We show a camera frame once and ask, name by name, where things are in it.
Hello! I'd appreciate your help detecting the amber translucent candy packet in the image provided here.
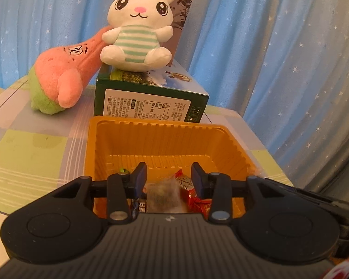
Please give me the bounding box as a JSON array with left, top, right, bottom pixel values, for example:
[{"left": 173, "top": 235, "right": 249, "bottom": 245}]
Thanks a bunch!
[{"left": 147, "top": 179, "right": 182, "bottom": 213}]

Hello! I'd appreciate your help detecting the green cardboard box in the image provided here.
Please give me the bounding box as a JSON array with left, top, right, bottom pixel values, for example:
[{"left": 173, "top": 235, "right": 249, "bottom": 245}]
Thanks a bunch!
[{"left": 94, "top": 60, "right": 210, "bottom": 123}]

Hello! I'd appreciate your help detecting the red patterned cloth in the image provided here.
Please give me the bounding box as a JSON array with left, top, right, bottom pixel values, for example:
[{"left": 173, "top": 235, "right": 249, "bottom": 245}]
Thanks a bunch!
[{"left": 323, "top": 256, "right": 349, "bottom": 279}]

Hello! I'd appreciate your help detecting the dark red snack packet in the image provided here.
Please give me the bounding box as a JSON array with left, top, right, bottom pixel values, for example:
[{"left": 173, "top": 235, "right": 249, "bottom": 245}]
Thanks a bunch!
[{"left": 174, "top": 171, "right": 194, "bottom": 192}]

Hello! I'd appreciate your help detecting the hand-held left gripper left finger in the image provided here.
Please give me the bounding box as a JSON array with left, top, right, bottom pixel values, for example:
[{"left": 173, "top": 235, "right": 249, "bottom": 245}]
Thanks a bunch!
[{"left": 41, "top": 162, "right": 148, "bottom": 225}]

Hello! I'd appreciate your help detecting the pink and green plush toy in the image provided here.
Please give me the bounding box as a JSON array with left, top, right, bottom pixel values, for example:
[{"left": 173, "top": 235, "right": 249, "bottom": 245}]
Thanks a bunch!
[{"left": 29, "top": 26, "right": 117, "bottom": 116}]

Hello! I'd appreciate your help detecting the grey printed cardboard box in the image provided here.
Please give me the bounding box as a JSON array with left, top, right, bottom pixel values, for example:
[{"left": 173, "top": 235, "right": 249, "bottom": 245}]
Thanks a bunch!
[{"left": 132, "top": 0, "right": 194, "bottom": 67}]

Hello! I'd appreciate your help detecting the white bunny plush toy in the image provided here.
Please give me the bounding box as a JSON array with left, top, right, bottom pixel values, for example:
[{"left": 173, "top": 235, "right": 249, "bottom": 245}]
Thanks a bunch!
[{"left": 100, "top": 0, "right": 178, "bottom": 72}]

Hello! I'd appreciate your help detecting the blue star curtain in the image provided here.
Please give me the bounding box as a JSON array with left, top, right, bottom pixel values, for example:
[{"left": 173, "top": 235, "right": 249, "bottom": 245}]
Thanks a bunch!
[{"left": 0, "top": 0, "right": 349, "bottom": 194}]

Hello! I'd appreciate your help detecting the small red candy packet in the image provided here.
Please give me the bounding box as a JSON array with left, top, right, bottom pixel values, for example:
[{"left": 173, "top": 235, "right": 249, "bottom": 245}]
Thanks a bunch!
[{"left": 188, "top": 188, "right": 213, "bottom": 213}]

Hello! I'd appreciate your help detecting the pastel plaid tablecloth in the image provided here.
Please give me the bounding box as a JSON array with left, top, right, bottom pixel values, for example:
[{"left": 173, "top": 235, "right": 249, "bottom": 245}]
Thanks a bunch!
[{"left": 0, "top": 77, "right": 294, "bottom": 219}]

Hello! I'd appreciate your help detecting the orange plastic tray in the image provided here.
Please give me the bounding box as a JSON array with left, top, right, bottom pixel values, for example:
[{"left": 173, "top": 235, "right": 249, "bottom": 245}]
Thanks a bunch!
[{"left": 83, "top": 116, "right": 260, "bottom": 220}]

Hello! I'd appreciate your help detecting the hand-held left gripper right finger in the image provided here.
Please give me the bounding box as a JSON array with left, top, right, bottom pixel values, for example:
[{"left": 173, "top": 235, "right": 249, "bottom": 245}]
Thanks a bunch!
[{"left": 191, "top": 162, "right": 297, "bottom": 224}]

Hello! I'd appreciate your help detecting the dark green long snack packet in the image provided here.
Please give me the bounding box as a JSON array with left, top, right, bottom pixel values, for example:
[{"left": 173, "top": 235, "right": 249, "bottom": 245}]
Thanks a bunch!
[{"left": 118, "top": 167, "right": 148, "bottom": 213}]

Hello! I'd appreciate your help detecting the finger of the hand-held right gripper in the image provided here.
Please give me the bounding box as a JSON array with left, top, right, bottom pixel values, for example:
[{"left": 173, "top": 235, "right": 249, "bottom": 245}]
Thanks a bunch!
[{"left": 262, "top": 177, "right": 338, "bottom": 210}]

